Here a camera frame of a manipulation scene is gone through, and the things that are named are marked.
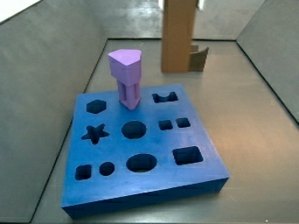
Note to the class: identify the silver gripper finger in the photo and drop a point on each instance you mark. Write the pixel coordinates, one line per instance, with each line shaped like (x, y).
(161, 3)
(201, 4)

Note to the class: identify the brown arch block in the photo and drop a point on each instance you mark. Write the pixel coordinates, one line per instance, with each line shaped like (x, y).
(178, 24)

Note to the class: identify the blue shape sorting board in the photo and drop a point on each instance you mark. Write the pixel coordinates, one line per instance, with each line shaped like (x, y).
(137, 157)

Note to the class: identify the purple shaped peg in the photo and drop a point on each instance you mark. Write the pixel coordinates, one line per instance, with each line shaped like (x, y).
(126, 69)

